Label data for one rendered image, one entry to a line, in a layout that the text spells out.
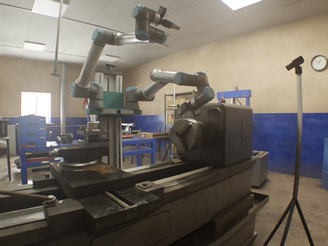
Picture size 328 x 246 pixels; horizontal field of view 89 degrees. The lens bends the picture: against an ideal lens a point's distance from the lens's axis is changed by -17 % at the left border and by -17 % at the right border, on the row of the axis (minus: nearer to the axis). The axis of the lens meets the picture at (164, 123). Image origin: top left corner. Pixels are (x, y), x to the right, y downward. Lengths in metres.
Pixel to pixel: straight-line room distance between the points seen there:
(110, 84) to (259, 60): 3.68
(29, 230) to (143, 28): 1.14
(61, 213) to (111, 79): 1.90
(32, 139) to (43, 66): 5.67
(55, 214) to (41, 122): 2.24
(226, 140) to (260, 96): 3.46
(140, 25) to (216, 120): 0.84
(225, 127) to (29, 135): 2.42
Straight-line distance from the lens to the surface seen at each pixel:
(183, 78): 1.28
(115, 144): 2.44
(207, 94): 1.29
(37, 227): 0.83
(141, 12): 1.29
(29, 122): 2.93
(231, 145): 1.61
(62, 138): 2.94
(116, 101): 2.35
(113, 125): 2.42
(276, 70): 4.90
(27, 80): 8.20
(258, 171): 3.59
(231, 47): 5.54
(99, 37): 1.72
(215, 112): 1.48
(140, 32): 1.24
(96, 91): 2.06
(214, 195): 1.49
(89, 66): 1.86
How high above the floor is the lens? 1.22
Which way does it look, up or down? 1 degrees down
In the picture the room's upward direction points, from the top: straight up
